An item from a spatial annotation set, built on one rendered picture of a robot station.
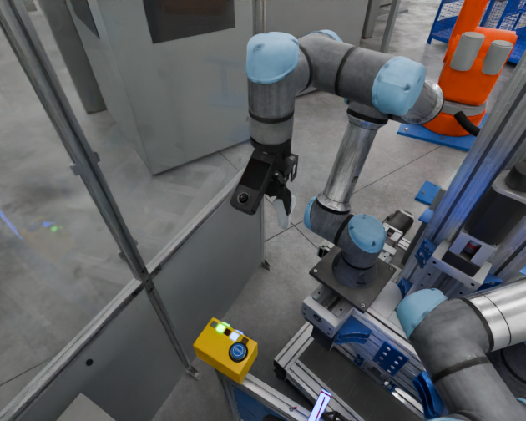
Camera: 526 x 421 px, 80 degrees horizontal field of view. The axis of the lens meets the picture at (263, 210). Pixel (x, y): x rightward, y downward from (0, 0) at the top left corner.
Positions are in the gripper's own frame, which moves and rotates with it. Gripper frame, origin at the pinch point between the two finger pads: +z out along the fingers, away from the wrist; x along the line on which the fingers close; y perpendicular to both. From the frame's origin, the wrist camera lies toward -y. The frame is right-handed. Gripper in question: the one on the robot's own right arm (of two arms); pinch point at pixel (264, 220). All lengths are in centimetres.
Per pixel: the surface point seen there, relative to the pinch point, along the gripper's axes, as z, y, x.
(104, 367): 70, -35, 46
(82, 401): 62, -46, 39
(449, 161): 148, 287, -59
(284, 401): 62, -14, -15
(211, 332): 40.8, -13.7, 9.9
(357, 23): 71, 415, 98
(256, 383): 62, -14, -5
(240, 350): 39.8, -14.1, -0.6
